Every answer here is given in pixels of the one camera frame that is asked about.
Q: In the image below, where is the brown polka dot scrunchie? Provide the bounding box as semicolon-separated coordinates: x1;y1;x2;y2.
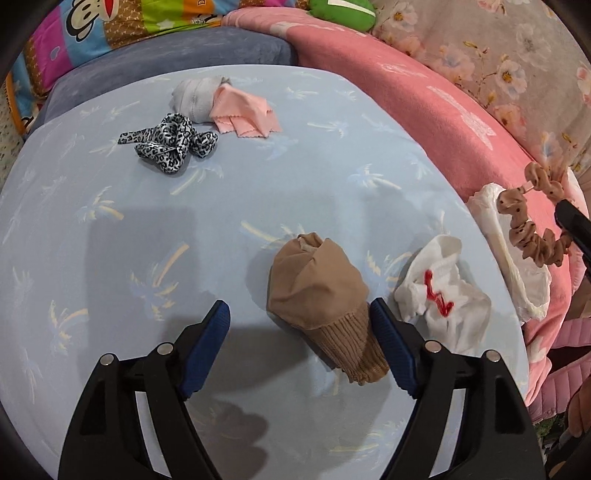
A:
496;162;572;268

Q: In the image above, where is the brown sock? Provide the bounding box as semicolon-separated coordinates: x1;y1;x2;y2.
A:
267;232;390;385

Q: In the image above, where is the leopard print fabric strip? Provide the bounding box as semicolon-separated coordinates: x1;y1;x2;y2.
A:
117;113;219;175

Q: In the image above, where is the white lined trash bin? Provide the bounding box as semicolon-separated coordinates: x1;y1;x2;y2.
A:
466;168;588;324

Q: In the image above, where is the person's right hand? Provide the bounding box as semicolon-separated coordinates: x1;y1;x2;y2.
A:
568;382;591;437

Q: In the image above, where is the pink blanket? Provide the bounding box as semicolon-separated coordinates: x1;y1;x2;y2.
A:
221;6;583;407

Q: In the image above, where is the grey floral quilt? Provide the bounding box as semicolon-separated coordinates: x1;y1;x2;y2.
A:
373;0;590;176

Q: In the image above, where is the light blue palm print sheet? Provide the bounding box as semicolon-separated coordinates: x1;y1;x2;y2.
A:
1;65;528;479

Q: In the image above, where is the green check mark cushion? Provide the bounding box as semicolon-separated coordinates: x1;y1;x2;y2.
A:
310;0;377;33

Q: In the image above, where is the speckled white bedsheet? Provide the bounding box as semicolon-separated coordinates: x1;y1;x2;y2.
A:
0;74;24;186

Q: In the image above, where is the pink cloth piece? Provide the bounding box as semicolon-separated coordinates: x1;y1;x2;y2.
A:
209;83;281;138

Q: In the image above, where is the grey white sock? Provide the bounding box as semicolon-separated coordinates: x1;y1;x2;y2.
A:
169;76;231;123

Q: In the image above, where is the dark blue velvet cushion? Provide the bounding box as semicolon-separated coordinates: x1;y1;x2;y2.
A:
32;26;297;130

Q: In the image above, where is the colourful monkey print pillow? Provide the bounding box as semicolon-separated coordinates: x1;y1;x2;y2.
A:
4;0;297;137

